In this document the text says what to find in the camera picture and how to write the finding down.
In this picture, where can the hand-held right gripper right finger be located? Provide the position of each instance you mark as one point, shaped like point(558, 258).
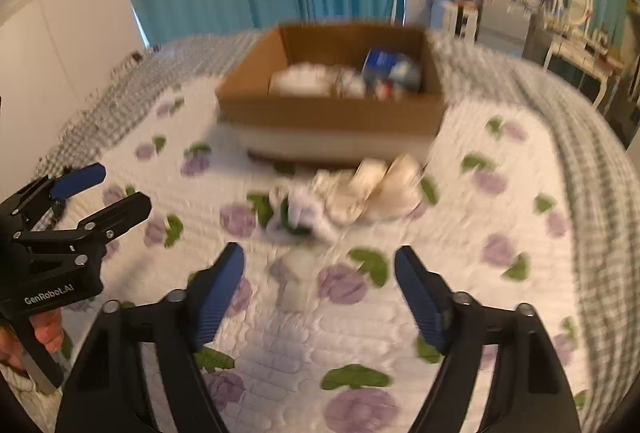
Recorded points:
point(420, 298)

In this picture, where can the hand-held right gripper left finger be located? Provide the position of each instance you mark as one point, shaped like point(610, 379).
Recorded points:
point(220, 293)

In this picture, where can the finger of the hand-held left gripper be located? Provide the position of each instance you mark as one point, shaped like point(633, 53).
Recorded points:
point(80, 178)
point(120, 213)

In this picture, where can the grey white soft bundle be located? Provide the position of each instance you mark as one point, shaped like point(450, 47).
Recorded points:
point(350, 83)

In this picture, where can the person's left hand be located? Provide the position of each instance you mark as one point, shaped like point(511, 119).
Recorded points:
point(47, 330)

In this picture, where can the beige rolled sock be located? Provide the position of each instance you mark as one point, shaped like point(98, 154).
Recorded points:
point(400, 190)
point(367, 185)

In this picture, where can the floral white quilt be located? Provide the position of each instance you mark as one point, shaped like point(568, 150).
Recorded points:
point(500, 213)

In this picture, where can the white crumpled cloth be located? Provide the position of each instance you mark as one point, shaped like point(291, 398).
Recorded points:
point(305, 210)

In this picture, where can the cream crumpled cloth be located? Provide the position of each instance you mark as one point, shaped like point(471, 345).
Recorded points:
point(337, 195)

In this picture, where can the brown cardboard box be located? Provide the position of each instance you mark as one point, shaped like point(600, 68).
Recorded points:
point(330, 123)

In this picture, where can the grey checkered blanket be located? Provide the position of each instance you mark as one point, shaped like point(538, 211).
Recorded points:
point(585, 153)

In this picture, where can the blue packet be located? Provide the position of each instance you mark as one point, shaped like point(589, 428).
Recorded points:
point(387, 65)

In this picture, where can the white low cabinet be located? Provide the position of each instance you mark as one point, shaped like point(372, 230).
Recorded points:
point(495, 28)

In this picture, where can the light blue cabinet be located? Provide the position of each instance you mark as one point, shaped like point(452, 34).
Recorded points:
point(442, 13)

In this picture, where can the white dressing table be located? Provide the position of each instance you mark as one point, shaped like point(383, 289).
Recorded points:
point(580, 55)

